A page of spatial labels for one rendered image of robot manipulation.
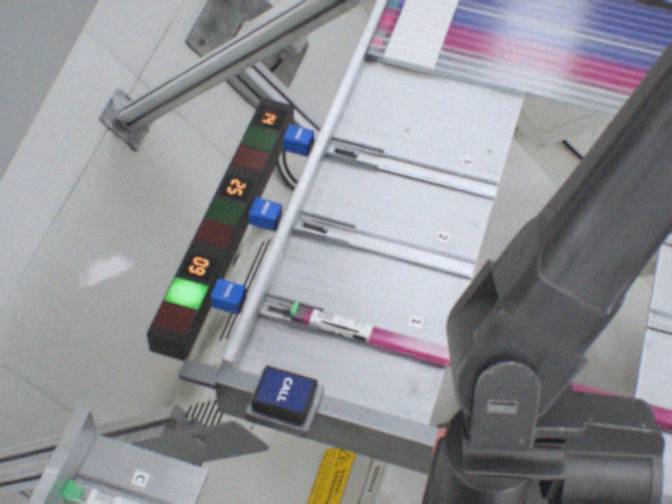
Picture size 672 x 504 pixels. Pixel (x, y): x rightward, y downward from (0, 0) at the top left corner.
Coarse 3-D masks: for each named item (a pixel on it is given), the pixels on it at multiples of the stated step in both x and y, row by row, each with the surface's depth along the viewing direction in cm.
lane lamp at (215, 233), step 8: (208, 224) 116; (216, 224) 116; (224, 224) 116; (200, 232) 115; (208, 232) 115; (216, 232) 115; (224, 232) 116; (232, 232) 116; (200, 240) 115; (208, 240) 115; (216, 240) 115; (224, 240) 115
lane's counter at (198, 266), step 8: (192, 256) 114; (200, 256) 114; (208, 256) 114; (184, 264) 113; (192, 264) 113; (200, 264) 113; (208, 264) 113; (216, 264) 113; (184, 272) 112; (192, 272) 112; (200, 272) 112; (208, 272) 112; (208, 280) 112
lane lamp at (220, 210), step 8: (216, 200) 118; (224, 200) 118; (216, 208) 117; (224, 208) 117; (232, 208) 117; (240, 208) 117; (208, 216) 117; (216, 216) 117; (224, 216) 117; (232, 216) 117; (240, 216) 117; (232, 224) 116
